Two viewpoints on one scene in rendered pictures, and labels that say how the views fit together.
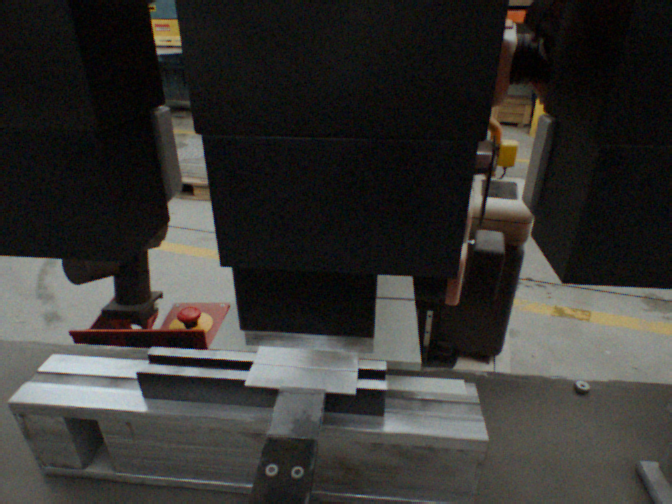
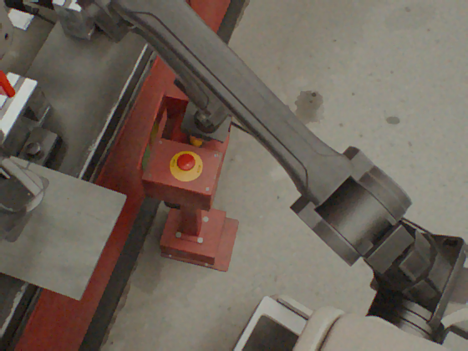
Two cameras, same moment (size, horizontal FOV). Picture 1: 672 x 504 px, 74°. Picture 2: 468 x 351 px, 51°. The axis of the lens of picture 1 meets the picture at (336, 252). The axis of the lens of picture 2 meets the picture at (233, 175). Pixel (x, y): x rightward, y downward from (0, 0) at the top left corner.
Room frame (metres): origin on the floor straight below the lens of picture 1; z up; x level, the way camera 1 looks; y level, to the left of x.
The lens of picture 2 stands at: (0.74, -0.15, 1.77)
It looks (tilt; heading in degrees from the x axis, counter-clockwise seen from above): 68 degrees down; 94
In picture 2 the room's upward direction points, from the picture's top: 9 degrees clockwise
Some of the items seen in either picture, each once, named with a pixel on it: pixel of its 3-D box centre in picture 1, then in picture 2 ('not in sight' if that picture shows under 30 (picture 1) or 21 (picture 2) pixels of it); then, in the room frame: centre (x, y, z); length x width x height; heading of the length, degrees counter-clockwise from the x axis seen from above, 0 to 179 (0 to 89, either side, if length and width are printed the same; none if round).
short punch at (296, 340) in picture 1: (307, 298); not in sight; (0.27, 0.02, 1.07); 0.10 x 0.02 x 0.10; 85
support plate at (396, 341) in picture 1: (329, 277); (28, 219); (0.41, 0.01, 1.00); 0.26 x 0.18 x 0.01; 175
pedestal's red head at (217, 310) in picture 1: (165, 343); (187, 151); (0.59, 0.29, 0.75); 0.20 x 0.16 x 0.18; 90
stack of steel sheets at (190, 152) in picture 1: (224, 159); not in sight; (3.48, 0.90, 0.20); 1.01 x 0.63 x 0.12; 76
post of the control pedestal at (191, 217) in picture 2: not in sight; (190, 202); (0.59, 0.29, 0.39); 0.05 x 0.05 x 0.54; 0
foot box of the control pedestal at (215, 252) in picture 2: not in sight; (200, 234); (0.62, 0.29, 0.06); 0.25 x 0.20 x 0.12; 0
